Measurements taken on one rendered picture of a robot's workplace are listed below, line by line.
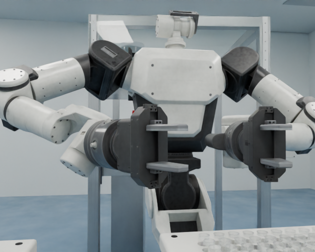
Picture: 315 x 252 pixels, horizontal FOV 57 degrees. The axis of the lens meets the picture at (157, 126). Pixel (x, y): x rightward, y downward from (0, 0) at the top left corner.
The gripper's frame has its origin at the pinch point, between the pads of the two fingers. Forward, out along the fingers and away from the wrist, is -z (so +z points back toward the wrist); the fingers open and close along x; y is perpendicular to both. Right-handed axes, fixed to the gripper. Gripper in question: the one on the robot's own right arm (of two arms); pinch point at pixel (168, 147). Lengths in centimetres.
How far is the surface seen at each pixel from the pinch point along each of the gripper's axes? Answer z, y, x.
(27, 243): 4.2, 17.5, 10.3
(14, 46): 484, -98, -142
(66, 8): 389, -146, -188
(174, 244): -6.6, 5.1, 10.4
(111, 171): 119, -62, 21
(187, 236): -5.9, 2.3, 10.4
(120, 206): 124, -72, 44
